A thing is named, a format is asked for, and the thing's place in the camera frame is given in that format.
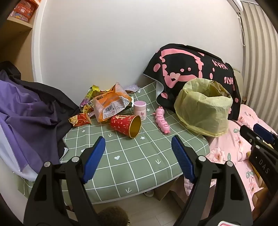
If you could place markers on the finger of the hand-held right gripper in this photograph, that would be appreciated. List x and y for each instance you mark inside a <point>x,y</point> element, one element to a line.
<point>247,133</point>
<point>261,130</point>

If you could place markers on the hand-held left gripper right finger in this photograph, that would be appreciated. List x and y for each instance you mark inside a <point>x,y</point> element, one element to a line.
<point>181,156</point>

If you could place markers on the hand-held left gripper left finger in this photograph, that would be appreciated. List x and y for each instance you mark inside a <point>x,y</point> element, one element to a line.
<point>95,158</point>

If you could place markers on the small red snack packet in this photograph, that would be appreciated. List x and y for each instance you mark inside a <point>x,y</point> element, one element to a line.
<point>80,119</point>

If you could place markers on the red paper cup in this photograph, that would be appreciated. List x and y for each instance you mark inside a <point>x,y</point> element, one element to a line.
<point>121,125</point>

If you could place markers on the bin with yellow bag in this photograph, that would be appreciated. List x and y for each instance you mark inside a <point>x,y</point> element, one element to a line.
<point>202,108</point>

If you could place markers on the orange snack bag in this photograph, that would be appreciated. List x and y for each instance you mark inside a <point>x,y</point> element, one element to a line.
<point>113,102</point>

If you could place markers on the yellow gold noodle wrapper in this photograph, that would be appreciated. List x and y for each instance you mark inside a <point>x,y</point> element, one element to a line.
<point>90,93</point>

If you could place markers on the lilac packet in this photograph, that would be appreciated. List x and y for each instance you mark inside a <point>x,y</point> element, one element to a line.
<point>132,87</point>

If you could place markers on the person's right forearm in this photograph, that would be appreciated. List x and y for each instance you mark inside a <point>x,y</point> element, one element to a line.
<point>263,200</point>

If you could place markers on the pink floral bedding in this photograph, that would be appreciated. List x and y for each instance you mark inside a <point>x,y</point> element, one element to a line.
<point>228,147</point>

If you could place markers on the green checked bed sheet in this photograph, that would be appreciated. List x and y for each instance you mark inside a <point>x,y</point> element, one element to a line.
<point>130,156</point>

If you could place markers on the cardboard box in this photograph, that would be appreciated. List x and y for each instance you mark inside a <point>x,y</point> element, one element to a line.
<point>164,191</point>

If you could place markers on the pink caterpillar toy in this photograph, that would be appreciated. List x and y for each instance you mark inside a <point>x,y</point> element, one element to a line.
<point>161,121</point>

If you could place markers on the beige headboard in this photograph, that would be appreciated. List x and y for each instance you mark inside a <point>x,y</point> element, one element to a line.
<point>237,84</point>

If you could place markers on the brown fuzzy slipper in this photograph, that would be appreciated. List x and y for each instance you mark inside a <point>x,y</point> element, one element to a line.
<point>113,216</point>

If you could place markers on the pink cream jar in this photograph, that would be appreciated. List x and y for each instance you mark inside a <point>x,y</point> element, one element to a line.
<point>140,110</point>

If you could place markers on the striped grey curtain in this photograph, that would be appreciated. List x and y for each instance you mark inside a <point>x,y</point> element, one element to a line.
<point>260,65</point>

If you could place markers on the purple and black jacket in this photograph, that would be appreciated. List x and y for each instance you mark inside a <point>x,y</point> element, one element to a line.
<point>32,108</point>

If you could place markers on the black pink printed blanket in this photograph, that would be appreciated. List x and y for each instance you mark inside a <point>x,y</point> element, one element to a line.
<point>186,65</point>

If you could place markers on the white air conditioner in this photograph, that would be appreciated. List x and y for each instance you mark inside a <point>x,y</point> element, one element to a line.
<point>236,5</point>

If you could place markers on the wooden shelf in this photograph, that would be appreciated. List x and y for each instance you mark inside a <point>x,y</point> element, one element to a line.
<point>19,24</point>

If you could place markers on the orange plastic basket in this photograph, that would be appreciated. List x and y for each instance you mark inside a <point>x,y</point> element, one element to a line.
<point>22,9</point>

